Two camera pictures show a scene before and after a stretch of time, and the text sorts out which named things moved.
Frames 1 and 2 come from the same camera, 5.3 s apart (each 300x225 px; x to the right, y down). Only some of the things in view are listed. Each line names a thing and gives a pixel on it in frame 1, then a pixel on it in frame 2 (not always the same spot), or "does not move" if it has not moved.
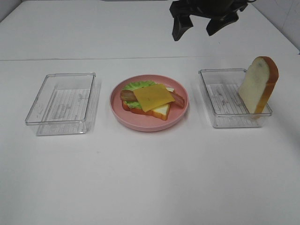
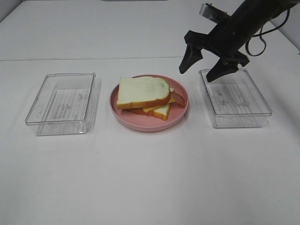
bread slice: [162, 112] does not move
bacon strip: [178, 99] does not move
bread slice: [258, 85] → [141, 91]
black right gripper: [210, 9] → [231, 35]
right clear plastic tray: [227, 108] does not move
